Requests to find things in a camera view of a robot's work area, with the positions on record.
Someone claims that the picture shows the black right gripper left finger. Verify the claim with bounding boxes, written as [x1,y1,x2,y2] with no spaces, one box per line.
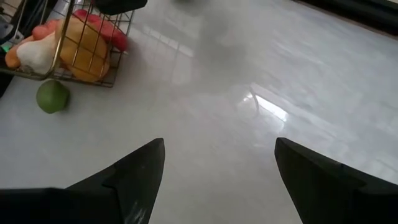
[0,138,165,224]

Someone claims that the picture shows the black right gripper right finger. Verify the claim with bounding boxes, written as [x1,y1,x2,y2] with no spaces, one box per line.
[274,137,398,224]

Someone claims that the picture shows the long red chili pepper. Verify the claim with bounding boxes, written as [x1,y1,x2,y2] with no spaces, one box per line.
[73,8,128,52]

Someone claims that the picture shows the orange bell pepper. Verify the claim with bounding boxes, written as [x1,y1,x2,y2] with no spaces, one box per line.
[55,15,111,83]

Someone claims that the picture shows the white garlic bulb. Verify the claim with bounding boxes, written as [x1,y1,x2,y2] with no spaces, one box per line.
[16,32,60,75]

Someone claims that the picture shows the small orange pepper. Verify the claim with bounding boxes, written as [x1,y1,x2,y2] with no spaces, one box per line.
[4,35,34,69]

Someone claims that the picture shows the green lime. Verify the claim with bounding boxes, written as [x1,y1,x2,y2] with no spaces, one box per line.
[35,79,71,114]

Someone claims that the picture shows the silver wire basket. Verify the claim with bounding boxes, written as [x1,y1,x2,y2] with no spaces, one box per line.
[0,0,136,88]

